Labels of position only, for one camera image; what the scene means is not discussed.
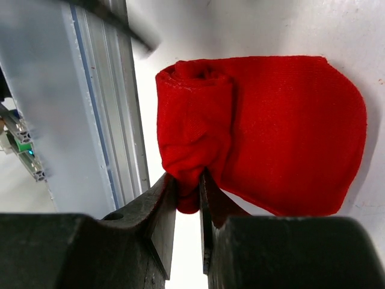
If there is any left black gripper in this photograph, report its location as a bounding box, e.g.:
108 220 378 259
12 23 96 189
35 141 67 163
65 0 160 53

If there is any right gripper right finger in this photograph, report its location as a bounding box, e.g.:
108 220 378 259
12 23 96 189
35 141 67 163
199 170 384 288

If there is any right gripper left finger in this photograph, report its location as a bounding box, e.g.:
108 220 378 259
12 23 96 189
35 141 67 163
1 174 176 288

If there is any red santa sock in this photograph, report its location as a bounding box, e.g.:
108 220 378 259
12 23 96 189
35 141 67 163
155 56 367 216

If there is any aluminium table frame rail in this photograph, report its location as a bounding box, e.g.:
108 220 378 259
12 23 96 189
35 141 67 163
1 1 150 218

